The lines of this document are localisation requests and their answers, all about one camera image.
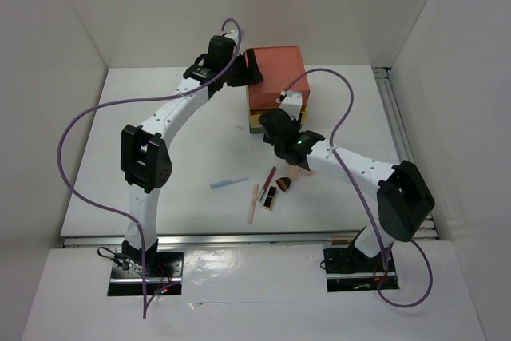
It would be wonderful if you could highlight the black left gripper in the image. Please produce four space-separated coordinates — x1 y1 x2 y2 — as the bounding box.
221 50 263 89

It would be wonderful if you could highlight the black gold lipstick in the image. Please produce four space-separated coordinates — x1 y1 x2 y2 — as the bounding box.
262 186 277 211

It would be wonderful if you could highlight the light blue makeup pencil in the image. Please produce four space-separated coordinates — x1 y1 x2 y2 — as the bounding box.
209 176 249 189

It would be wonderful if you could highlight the pink makeup stick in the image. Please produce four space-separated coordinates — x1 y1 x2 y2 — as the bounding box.
247 183 259 224

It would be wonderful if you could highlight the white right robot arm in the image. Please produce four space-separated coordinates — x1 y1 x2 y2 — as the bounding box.
259 109 436 271

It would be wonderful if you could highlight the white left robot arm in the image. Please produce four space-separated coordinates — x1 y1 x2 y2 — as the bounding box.
121 30 263 276

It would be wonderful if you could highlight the beige teardrop makeup sponge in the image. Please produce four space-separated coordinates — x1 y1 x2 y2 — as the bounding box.
287 165 301 182

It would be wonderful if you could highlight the coral three-tier drawer organizer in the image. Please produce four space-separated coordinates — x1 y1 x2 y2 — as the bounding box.
246 46 305 134

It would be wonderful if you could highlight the red lip gloss wand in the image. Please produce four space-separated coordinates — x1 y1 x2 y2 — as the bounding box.
257 166 277 201

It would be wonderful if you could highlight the small black kabuki brush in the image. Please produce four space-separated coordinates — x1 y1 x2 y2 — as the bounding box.
275 176 291 192

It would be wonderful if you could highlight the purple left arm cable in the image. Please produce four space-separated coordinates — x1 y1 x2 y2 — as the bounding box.
57 18 244 320

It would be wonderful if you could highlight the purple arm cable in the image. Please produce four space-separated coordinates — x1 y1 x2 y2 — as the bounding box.
57 18 244 320
281 68 434 309

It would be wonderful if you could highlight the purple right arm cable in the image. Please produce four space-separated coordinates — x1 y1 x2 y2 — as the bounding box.
281 68 434 309

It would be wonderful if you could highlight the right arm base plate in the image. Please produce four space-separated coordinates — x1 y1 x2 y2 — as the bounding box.
319 247 399 293

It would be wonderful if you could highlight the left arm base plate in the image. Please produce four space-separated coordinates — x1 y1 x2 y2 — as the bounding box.
106 248 185 297

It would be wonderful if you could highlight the aluminium front rail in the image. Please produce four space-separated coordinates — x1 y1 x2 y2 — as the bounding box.
61 228 440 248

